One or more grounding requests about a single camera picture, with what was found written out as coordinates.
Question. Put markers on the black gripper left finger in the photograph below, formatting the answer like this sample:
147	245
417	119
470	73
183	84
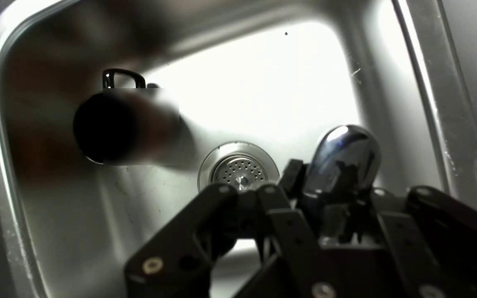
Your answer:
193	241

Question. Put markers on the brown metal mug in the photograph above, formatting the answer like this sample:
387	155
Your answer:
122	126

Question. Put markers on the metal sink drain strainer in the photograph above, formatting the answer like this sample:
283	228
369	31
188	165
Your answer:
238	165

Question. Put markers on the stainless steel sink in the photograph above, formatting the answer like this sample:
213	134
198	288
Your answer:
276	82

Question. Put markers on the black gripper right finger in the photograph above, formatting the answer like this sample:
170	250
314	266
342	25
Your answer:
447	241

